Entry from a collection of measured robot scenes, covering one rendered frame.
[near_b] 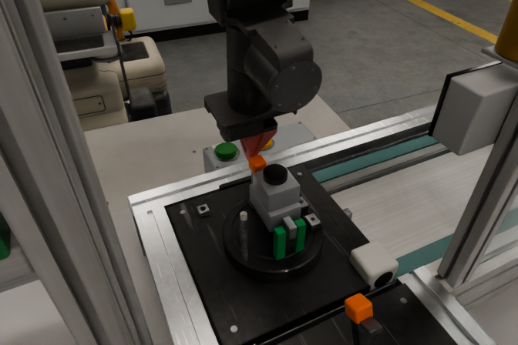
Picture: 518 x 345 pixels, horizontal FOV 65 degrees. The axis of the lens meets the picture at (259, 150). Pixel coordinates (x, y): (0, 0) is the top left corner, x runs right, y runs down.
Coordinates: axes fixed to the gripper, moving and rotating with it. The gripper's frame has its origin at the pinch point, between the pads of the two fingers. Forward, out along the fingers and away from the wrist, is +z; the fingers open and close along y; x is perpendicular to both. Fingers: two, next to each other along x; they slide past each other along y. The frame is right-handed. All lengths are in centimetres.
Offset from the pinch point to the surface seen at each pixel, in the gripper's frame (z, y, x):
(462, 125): -15.3, 12.9, -18.9
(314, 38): 126, 171, 230
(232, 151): 10.5, 2.5, 12.0
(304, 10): 120, 184, 269
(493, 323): 18.3, 25.8, -29.1
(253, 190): 0.3, -2.1, -6.0
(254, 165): -1.1, -0.7, -3.2
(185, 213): 9.8, -9.6, 1.5
